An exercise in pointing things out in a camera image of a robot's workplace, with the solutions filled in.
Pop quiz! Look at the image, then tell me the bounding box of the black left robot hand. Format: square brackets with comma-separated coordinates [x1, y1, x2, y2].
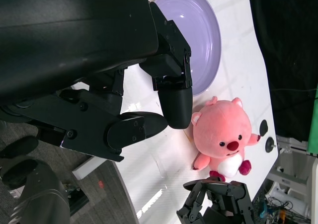
[0, 0, 193, 163]

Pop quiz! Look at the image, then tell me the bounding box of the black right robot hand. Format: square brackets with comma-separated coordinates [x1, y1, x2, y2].
[176, 178, 254, 224]

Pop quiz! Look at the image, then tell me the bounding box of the pink plush beaver doll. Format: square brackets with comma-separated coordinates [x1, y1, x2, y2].
[190, 96, 262, 183]

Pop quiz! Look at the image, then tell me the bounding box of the purple plastic plate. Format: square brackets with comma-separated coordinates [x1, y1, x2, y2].
[155, 0, 222, 97]

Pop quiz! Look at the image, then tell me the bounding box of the white equipment rack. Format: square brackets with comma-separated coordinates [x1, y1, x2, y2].
[264, 134, 318, 224]

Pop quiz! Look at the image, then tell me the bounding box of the black grommet with pin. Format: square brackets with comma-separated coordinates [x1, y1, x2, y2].
[265, 137, 277, 153]

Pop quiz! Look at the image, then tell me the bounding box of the black oval table grommet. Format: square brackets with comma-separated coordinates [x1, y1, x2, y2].
[259, 119, 269, 136]

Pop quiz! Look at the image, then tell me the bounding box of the green board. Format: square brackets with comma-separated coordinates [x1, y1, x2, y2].
[306, 84, 318, 157]

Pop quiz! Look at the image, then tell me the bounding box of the dark grey robot leg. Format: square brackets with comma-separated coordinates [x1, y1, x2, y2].
[0, 136, 73, 224]

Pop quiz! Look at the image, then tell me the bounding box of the black backdrop curtain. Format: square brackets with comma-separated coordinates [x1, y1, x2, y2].
[247, 0, 318, 142]

